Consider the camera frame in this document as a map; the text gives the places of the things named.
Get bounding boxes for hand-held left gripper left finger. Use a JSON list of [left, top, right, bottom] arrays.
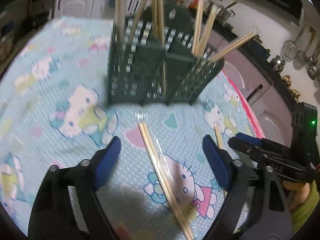
[[27, 136, 122, 240]]

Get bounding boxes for white cabinet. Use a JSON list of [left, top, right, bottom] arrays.
[[54, 0, 115, 22]]

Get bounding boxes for cartoon cat printed blanket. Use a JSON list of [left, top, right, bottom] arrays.
[[0, 15, 265, 240]]

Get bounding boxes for black cabinet handle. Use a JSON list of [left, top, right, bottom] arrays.
[[246, 84, 263, 99]]

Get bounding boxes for green plastic utensil holder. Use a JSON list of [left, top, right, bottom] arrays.
[[107, 1, 225, 105]]

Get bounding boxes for wire strainer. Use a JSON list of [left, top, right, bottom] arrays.
[[282, 26, 305, 60]]

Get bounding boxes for person's right hand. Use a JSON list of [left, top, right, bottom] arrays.
[[284, 180, 310, 210]]

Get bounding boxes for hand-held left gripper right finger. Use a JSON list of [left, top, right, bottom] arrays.
[[202, 134, 294, 240]]

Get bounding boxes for grey kitchen cabinet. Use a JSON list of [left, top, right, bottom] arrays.
[[207, 30, 295, 140]]

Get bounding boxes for steel pot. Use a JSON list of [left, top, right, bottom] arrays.
[[214, 4, 237, 27]]

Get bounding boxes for pile of ginger roots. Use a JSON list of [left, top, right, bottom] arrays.
[[281, 74, 300, 103]]

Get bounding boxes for person's right forearm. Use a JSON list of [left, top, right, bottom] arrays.
[[291, 180, 320, 233]]

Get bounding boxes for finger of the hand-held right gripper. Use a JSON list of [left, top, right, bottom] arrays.
[[228, 137, 266, 165], [236, 134, 291, 156]]

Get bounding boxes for steel canister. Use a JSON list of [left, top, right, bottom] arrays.
[[271, 55, 286, 73]]

